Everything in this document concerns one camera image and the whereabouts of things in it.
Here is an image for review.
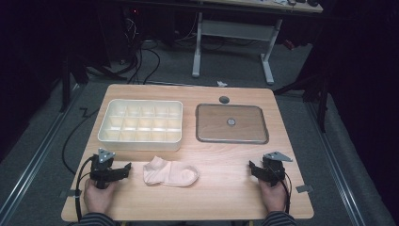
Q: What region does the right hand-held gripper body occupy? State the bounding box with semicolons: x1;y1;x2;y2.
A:
260;151;294;187

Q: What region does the black floor cable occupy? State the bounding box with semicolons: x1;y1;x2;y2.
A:
61;106;102;175

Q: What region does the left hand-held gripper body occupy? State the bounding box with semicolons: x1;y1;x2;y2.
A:
88;148;125;190

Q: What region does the white-legged wooden desk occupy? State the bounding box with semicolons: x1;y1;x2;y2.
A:
135;0;324;86

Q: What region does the pale pink sock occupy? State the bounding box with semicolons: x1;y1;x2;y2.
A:
142;155;200;188

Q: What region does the person's right hand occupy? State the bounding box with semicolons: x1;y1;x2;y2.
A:
258;179;288;213

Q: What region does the grey tape piece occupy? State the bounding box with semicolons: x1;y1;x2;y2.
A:
295;184;314;194
59;188;83;200

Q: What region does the bundle of black cables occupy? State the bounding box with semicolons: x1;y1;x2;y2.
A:
123;12;162;86

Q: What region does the person's left hand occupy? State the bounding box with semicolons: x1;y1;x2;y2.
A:
84;178;119;215

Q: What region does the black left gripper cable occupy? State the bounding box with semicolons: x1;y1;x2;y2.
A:
73;155;95;222

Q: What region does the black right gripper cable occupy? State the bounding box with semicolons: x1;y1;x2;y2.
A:
280;170;294;215

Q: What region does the metal floor rail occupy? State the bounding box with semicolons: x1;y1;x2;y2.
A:
0;84;83;220
305;101;368;226

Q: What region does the black metal stand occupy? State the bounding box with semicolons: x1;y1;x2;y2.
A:
58;55;90;114
272;62;334;134

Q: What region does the white divided storage box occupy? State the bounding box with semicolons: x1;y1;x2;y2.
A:
97;99;184;152

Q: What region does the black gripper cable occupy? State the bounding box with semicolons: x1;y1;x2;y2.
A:
73;155;95;222
280;170;294;215

